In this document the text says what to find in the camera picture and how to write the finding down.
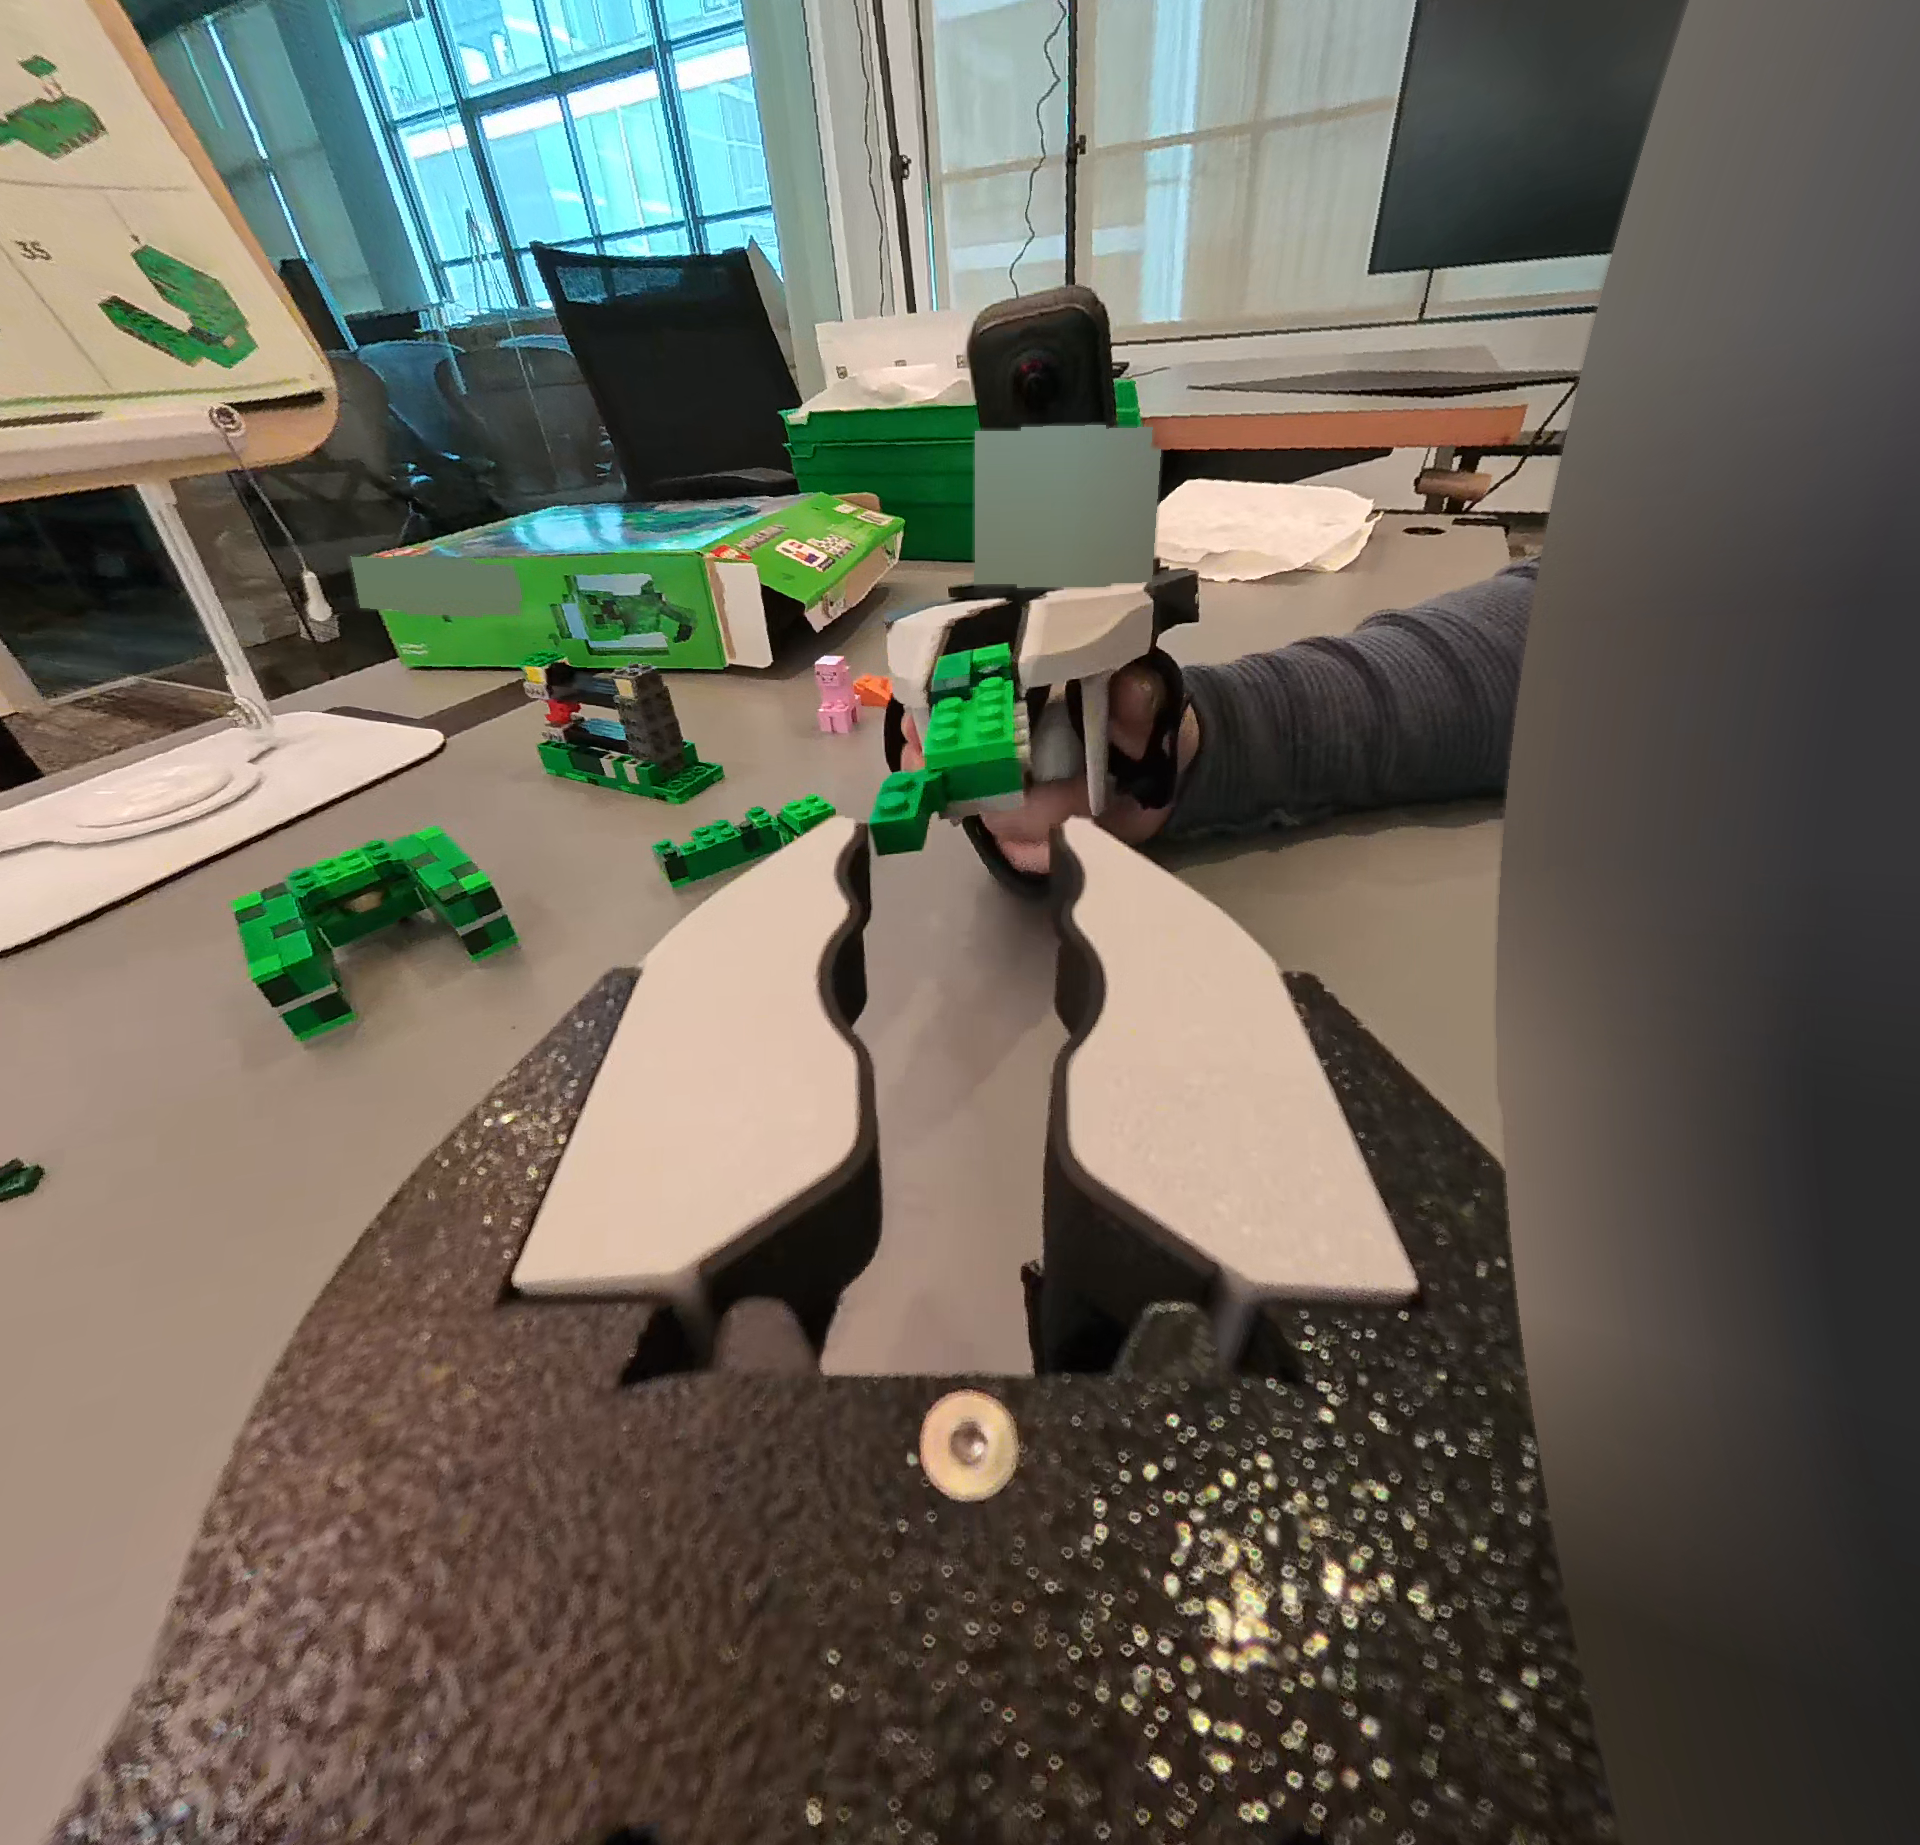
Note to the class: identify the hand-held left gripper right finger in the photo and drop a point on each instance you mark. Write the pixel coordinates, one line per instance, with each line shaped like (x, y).
(1215, 1096)

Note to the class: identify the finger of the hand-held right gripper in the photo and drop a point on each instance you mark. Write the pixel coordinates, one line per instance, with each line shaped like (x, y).
(919, 653)
(1087, 627)

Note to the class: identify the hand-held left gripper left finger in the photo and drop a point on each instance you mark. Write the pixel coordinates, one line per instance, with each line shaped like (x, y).
(705, 1065)

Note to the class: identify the green brick limb assembly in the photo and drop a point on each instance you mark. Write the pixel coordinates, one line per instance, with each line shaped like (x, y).
(967, 742)

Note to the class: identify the person's right forearm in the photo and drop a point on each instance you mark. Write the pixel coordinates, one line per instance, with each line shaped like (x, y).
(1350, 706)

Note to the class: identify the grey desk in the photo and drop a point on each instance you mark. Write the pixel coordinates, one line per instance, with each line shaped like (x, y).
(449, 1124)

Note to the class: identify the person's right hand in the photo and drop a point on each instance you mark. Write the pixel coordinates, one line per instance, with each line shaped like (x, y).
(1024, 841)

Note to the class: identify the pink pig brick figure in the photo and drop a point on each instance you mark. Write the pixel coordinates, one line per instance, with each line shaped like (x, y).
(835, 691)

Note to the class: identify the crumpled white paper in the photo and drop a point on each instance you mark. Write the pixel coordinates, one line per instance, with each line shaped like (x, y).
(1267, 529)

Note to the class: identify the stack of green trays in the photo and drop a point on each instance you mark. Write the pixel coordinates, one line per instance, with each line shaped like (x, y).
(884, 474)

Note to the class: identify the long green brick strip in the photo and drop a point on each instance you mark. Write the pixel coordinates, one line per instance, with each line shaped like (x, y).
(720, 841)

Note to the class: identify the table with orange edge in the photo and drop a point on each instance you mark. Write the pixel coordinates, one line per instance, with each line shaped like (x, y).
(1350, 412)

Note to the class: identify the grey and green brick tower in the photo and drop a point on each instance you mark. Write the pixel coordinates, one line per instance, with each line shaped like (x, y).
(624, 726)

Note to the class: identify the green toy brick box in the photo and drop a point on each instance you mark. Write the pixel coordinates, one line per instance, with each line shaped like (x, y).
(614, 586)

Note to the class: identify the green brick arch assembly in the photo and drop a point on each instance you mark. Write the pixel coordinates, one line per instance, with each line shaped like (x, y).
(375, 900)

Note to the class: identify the black office chair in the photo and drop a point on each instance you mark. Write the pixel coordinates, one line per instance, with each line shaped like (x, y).
(660, 360)

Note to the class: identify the black light stand pole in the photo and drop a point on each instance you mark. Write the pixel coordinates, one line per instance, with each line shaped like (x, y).
(1074, 105)
(887, 121)

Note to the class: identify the grey mesh office chair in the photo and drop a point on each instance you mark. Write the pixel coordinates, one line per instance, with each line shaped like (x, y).
(419, 420)

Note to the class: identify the white stand base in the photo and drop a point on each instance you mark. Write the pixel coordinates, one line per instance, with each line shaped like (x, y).
(226, 796)

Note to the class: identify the dark grey smooth panel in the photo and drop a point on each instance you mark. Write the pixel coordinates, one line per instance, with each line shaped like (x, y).
(1725, 885)

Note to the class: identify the small dark green brick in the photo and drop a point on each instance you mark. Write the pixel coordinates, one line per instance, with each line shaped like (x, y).
(20, 1177)

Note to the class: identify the building instruction booklet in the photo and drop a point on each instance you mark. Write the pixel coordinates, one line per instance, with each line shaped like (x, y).
(120, 195)

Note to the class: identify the black wall monitor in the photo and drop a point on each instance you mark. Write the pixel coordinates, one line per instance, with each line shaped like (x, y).
(1514, 89)

